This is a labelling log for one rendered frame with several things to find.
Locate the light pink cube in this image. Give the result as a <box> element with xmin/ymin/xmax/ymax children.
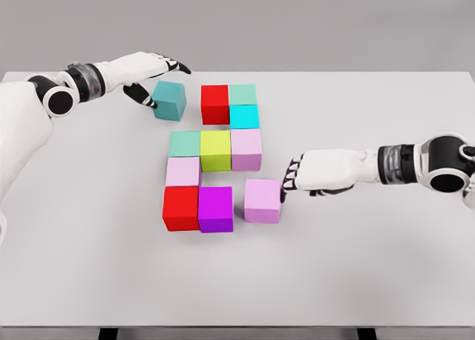
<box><xmin>243</xmin><ymin>178</ymin><xmax>283</xmax><ymax>225</ymax></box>
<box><xmin>230</xmin><ymin>128</ymin><xmax>263</xmax><ymax>171</ymax></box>
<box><xmin>165</xmin><ymin>156</ymin><xmax>203</xmax><ymax>188</ymax></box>

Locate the magenta cube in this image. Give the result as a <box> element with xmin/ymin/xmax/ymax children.
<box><xmin>197</xmin><ymin>186</ymin><xmax>235</xmax><ymax>234</ymax></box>

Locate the mint green cube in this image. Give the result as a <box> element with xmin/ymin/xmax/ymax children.
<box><xmin>228</xmin><ymin>83</ymin><xmax>258</xmax><ymax>107</ymax></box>
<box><xmin>168</xmin><ymin>130</ymin><xmax>203</xmax><ymax>159</ymax></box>

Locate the teal cube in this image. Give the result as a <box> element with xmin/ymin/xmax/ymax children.
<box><xmin>151</xmin><ymin>80</ymin><xmax>187</xmax><ymax>122</ymax></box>

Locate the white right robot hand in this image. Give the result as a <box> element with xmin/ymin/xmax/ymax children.
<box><xmin>280</xmin><ymin>149</ymin><xmax>361</xmax><ymax>203</ymax></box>

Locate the cyan cube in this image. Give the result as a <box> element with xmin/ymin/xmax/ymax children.
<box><xmin>229</xmin><ymin>104</ymin><xmax>261</xmax><ymax>130</ymax></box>

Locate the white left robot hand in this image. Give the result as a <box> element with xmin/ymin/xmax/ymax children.
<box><xmin>112</xmin><ymin>51</ymin><xmax>192</xmax><ymax>109</ymax></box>

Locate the yellow-green cube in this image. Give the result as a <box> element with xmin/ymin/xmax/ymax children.
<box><xmin>200</xmin><ymin>129</ymin><xmax>233</xmax><ymax>173</ymax></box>

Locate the red cube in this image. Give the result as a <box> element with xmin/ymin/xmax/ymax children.
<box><xmin>200</xmin><ymin>84</ymin><xmax>230</xmax><ymax>126</ymax></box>
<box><xmin>162</xmin><ymin>186</ymin><xmax>201</xmax><ymax>232</ymax></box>

